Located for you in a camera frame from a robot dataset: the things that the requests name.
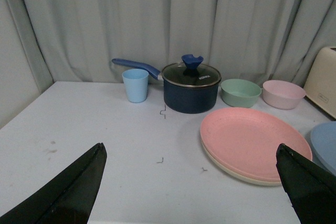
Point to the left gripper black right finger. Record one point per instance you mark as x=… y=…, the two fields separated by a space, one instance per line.
x=310 y=188

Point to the beige plate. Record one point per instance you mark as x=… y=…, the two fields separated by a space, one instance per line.
x=239 y=176

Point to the cream toaster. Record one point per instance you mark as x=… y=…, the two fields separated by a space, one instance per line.
x=320 y=83

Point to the light blue cup left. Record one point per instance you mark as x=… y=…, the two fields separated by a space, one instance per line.
x=136 y=84

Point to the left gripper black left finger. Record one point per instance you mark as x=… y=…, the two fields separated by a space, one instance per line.
x=67 y=198

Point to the glass pot lid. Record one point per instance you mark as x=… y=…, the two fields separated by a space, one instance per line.
x=191 y=73

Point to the dark blue saucepan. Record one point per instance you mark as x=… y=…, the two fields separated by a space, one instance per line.
x=181 y=99

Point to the pink bowl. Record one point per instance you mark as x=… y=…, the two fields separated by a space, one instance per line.
x=282 y=94

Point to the pink plate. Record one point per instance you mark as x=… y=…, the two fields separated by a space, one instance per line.
x=246 y=140

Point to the light blue plate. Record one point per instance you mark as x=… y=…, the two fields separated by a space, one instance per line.
x=323 y=144

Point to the green bowl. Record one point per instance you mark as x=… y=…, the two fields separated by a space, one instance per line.
x=240 y=93

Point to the grey curtain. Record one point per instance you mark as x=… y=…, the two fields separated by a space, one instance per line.
x=45 y=41

